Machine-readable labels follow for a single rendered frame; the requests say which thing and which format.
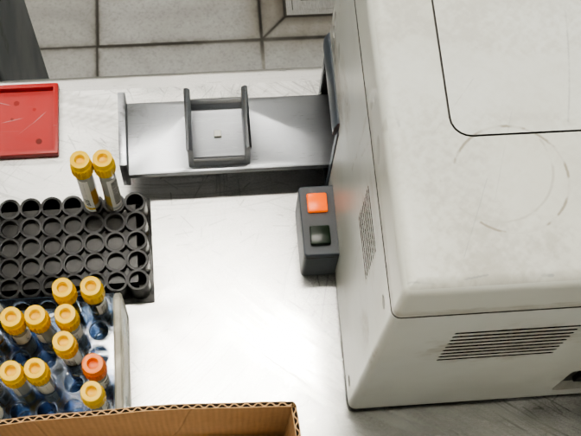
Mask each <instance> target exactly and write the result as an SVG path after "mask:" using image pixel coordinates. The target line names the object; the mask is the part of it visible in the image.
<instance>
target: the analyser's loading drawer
mask: <svg viewBox="0 0 581 436"><path fill-rule="evenodd" d="M183 97H184V101H170V102H151V103H133V104H127V102H126V97H125V93H118V151H119V168H120V171H121V175H122V179H123V183H124V185H131V178H139V177H155V176H188V175H205V174H221V173H238V172H254V171H271V170H304V169H321V168H328V167H329V161H330V157H331V152H332V148H333V143H334V139H335V135H333V134H332V128H331V120H330V111H329V96H328V95H327V94H317V95H298V96H280V97H261V98H248V94H247V86H246V85H244V86H242V87H241V97H229V98H211V99H190V92H189V89H187V88H184V89H183ZM214 130H221V138H215V137H214Z"/></svg>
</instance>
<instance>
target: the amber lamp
mask: <svg viewBox="0 0 581 436"><path fill-rule="evenodd" d="M306 197H307V207H308V212H309V213H316V212H327V211H328V204H327V196H326V193H313V194H307V195H306Z"/></svg>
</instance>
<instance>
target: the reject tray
mask: <svg viewBox="0 0 581 436"><path fill-rule="evenodd" d="M58 156H59V85H58V83H40V84H21V85H1V86H0V159H15V158H32V157H58Z"/></svg>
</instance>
